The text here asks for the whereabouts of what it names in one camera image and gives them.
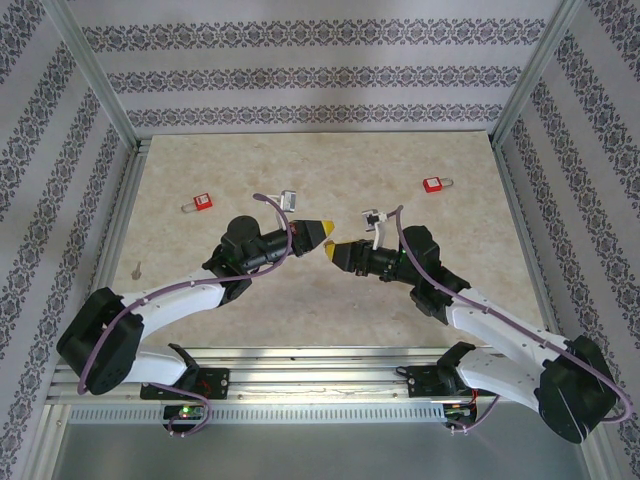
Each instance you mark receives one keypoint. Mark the red padlock steel shackle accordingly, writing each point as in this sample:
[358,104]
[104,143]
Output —
[202,202]
[431,185]

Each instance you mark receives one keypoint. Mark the small tan key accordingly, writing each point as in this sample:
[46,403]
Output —
[136,271]

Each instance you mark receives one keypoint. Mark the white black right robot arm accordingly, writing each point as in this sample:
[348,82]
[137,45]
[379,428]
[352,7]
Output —
[500,340]

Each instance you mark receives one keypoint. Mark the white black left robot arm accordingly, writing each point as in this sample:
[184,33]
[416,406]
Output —
[170,300]

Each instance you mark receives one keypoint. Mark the small controller circuit board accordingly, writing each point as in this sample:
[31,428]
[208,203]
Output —
[185,412]
[460,411]

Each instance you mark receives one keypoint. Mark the grey sheet metal panel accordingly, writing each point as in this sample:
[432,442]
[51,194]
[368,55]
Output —
[320,455]

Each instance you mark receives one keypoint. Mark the aluminium table side rail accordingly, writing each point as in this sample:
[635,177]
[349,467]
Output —
[524,225]
[117,210]

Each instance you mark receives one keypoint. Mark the aluminium arm base rail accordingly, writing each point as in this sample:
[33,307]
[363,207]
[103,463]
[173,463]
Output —
[320,382]

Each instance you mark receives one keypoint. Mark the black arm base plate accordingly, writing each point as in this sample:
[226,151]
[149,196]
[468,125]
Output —
[420,382]
[215,382]

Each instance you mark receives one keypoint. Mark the aluminium frame corner post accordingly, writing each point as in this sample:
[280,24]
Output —
[93,70]
[536,70]

